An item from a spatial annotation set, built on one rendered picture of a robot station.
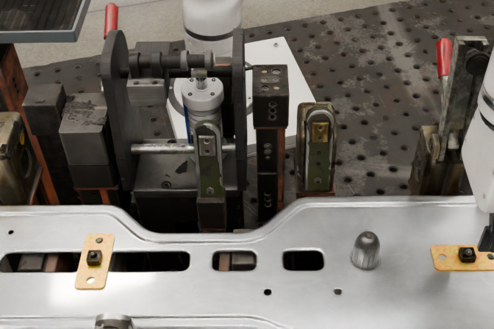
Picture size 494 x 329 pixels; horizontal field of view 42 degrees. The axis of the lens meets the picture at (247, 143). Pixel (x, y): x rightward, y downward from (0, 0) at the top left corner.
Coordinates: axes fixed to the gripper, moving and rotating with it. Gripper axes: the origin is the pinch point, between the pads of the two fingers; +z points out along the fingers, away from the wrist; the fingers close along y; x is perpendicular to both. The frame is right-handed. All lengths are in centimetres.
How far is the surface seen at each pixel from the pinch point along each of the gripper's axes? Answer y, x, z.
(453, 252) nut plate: -0.5, -1.5, 8.5
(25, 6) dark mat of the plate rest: -34, -60, -6
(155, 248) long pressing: -1.6, -39.2, 9.1
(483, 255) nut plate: 0.0, 2.1, 8.5
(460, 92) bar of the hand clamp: -15.1, -0.3, -5.4
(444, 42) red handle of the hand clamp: -25.1, -0.3, -5.7
